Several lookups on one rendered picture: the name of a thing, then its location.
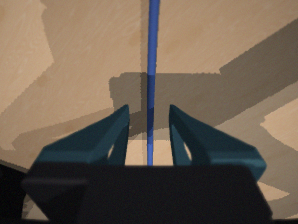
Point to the blue cable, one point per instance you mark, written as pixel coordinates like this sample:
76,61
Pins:
151,67

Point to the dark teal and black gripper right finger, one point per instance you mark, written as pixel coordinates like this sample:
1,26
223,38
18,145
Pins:
208,145

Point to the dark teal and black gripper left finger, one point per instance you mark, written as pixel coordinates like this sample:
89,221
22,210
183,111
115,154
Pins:
93,143

